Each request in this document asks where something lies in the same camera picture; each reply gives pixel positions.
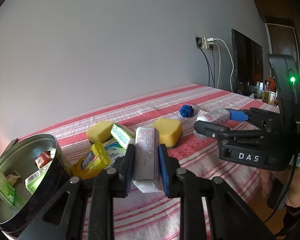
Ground small clear white bottle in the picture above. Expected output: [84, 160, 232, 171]
[196, 108, 230, 126]

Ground yellow snack packet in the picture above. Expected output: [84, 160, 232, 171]
[72, 142, 111, 180]

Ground white red-print tissue pack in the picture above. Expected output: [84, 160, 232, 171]
[133, 127, 162, 193]

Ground Vinda white tissue pack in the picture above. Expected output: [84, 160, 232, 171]
[103, 138, 126, 169]

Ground person right hand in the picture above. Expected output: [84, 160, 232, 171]
[286, 167, 300, 208]

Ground blue knotted ball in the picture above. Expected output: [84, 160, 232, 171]
[179, 105, 194, 118]

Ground bottles on dresser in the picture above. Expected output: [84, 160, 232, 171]
[248, 77, 279, 106]

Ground yellow sponge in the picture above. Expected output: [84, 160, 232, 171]
[151, 118, 183, 148]
[86, 121, 113, 144]

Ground red white striped bedspread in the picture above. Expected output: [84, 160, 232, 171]
[5, 83, 281, 240]

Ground red snack sachet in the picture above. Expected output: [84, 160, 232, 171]
[35, 151, 53, 169]

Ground black television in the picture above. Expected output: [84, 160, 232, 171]
[231, 29, 263, 96]

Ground beige crumpled wrapper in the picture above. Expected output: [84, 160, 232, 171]
[6, 171, 20, 186]

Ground green tissue pack on bed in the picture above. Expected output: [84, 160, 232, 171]
[110, 123, 135, 150]

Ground round metal tin tray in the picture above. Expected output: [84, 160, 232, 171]
[0, 133, 71, 237]

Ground green tissue pack upright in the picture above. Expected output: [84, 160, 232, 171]
[0, 169, 15, 206]

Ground dark wooden wardrobe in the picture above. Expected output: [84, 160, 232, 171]
[254, 0, 300, 74]

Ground black smartphone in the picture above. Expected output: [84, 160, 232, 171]
[0, 138, 19, 158]

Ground black power cable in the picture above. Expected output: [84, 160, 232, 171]
[198, 47, 216, 87]

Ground wall power socket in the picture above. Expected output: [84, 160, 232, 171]
[196, 37, 214, 49]

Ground white charger cable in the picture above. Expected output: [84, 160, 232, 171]
[213, 38, 235, 93]

